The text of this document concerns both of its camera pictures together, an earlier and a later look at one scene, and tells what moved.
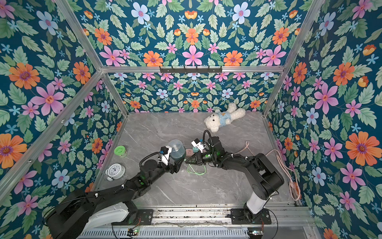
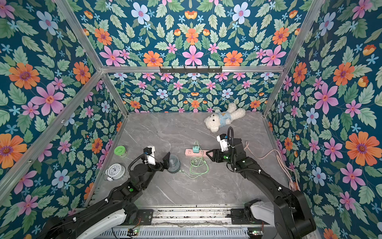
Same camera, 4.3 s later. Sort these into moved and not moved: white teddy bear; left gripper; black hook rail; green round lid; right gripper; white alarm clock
Moved: left gripper; right gripper
Not moved: green round lid; white alarm clock; black hook rail; white teddy bear
